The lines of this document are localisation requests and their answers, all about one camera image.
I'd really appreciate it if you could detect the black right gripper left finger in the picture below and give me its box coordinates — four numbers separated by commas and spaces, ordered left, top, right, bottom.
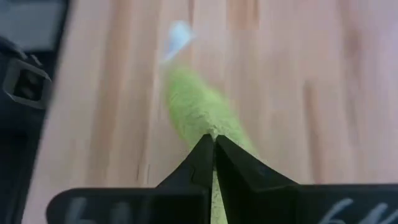
46, 134, 215, 224

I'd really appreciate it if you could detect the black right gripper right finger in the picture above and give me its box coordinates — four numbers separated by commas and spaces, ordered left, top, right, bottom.
216, 135, 398, 224

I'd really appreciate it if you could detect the lime green fluffy towel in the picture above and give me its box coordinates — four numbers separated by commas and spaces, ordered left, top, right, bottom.
159, 20, 261, 224

